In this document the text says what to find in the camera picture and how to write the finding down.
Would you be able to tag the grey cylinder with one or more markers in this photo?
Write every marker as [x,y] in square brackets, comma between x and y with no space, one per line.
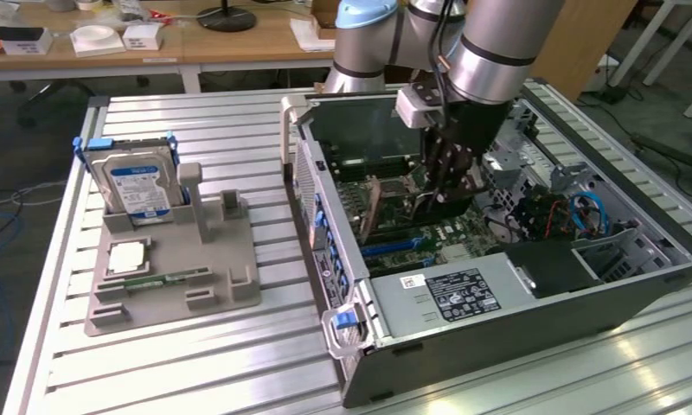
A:
[61,4]

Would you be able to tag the blue plastic disk caddy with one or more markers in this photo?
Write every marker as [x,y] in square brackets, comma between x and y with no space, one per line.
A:
[97,144]

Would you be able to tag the black Nvidia graphics card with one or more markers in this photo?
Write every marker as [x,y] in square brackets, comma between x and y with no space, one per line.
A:
[369,212]

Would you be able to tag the white paper stack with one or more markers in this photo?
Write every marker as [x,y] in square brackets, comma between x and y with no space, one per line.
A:
[311,36]

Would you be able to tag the blue expansion slot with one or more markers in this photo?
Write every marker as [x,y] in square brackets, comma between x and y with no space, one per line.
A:
[395,246]

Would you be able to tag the white tape roll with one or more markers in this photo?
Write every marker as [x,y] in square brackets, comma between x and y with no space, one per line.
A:
[87,4]

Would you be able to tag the black power supply label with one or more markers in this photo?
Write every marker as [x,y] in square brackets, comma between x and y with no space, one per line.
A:
[461,294]

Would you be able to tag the silver CPU chip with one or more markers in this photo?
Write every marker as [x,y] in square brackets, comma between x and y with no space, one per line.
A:
[127,258]

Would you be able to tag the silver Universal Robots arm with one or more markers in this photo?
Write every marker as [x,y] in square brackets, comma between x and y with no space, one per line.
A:
[484,65]

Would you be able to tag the black open PC case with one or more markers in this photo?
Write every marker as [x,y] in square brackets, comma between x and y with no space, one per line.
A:
[496,346]

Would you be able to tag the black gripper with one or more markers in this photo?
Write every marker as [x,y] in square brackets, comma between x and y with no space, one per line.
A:
[475,125]

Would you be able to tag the wooden cabinet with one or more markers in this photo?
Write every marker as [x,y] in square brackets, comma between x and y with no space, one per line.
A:
[583,43]

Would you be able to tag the brown cardboard box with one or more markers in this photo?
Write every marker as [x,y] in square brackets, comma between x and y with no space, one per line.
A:
[325,13]

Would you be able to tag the CPU socket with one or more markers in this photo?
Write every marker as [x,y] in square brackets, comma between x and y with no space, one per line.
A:
[397,186]

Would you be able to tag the small white labelled box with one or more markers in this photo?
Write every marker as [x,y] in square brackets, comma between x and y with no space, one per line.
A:
[143,38]

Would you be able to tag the black round lamp base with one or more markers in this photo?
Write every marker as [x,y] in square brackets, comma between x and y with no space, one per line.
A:
[225,21]

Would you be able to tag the grey printed parts rack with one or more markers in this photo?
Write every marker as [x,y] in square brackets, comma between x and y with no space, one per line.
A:
[173,255]

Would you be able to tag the silver drive cage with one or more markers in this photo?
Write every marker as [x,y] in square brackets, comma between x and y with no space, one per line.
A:
[522,160]

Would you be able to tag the grey power supply unit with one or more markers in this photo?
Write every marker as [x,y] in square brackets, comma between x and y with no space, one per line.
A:
[407,307]

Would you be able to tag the white table frame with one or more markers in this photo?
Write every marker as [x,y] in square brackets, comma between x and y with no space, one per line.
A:
[630,51]

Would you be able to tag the black office chair base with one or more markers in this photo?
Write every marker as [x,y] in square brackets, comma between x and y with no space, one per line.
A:
[28,116]

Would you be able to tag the wooden desk white frame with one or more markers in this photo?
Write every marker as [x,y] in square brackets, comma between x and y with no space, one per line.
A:
[236,47]

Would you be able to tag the white box black lid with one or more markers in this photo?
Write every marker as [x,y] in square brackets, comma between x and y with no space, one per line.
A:
[22,41]

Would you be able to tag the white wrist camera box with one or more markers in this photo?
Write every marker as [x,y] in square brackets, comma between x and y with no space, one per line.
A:
[415,108]

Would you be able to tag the silver disk bay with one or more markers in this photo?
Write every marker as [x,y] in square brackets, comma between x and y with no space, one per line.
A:
[623,250]

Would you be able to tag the black plastic air duct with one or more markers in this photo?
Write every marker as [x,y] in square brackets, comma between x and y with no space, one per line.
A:
[554,268]

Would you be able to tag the white round holder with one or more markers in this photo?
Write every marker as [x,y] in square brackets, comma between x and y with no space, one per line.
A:
[96,41]

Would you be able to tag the hard disk blue label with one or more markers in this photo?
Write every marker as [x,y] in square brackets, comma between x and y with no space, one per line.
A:
[135,186]

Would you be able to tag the blue case latch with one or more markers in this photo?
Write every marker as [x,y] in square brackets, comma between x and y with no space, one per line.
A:
[343,323]

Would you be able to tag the green motherboard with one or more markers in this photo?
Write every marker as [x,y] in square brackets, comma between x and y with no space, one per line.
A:
[461,242]

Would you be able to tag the green RAM stick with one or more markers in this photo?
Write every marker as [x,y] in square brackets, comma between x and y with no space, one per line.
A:
[161,278]

